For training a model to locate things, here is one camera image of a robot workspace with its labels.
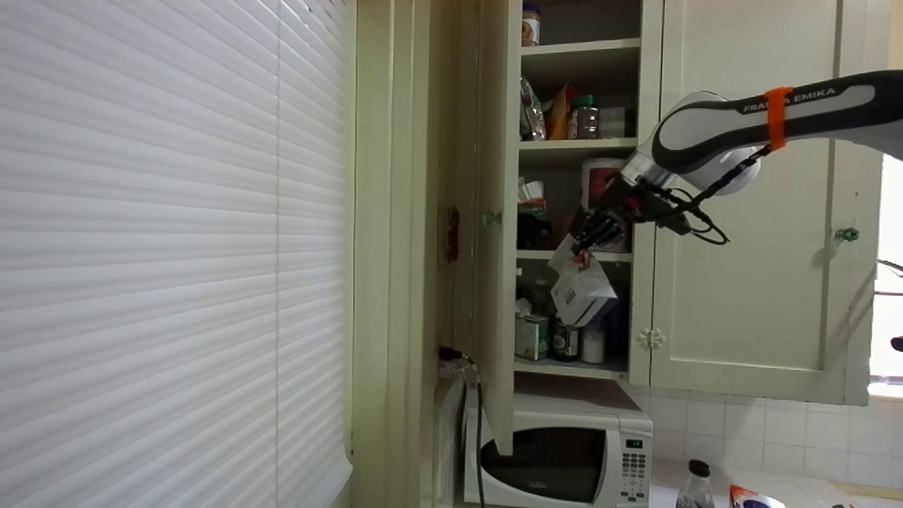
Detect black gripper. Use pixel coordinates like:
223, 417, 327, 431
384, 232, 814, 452
569, 173, 660, 257

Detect white bag with blue print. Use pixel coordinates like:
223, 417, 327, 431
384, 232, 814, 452
548, 235, 620, 329

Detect orange snack bag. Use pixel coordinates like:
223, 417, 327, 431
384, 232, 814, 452
545, 82, 576, 143

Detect clear plastic bag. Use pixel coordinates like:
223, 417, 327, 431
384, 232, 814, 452
517, 75, 550, 143

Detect red and white packet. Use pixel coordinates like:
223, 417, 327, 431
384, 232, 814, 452
517, 177, 550, 215

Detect small brown bottle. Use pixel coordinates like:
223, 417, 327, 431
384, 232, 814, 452
526, 276, 552, 318

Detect small white tub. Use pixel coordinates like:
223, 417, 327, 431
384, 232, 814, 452
600, 105, 628, 142

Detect glass jar with lid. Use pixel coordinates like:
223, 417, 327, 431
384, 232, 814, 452
569, 91, 604, 142

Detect white round container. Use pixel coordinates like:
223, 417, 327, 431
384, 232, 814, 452
579, 321, 607, 367

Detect cream open cabinet door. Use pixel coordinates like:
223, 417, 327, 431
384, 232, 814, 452
462, 0, 522, 459

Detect tall dark glass bottle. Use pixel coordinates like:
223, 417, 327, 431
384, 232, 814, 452
550, 317, 584, 365

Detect green carton box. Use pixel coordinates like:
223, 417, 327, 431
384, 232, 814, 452
514, 307, 550, 367

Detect cream cabinet door white knob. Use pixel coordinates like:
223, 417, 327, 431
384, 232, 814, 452
625, 0, 885, 408

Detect black plug adapter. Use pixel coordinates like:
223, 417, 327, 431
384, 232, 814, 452
435, 345, 477, 367

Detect white microwave oven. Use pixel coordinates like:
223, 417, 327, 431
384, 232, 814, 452
456, 408, 656, 508

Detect clear bottle black cap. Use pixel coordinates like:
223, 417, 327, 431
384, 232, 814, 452
673, 456, 720, 508

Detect orange red packet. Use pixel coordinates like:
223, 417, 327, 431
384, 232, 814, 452
725, 479, 759, 508

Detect white window blinds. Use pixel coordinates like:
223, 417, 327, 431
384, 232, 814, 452
0, 0, 357, 508

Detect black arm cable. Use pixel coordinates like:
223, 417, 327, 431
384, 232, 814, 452
689, 143, 772, 249

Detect brown wall outlet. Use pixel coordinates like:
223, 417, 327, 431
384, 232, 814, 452
440, 202, 466, 264

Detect cream wall cabinet with shelves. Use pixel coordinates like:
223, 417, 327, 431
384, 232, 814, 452
511, 0, 660, 383

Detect orange cable strap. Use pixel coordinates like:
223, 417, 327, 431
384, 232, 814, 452
762, 84, 796, 151

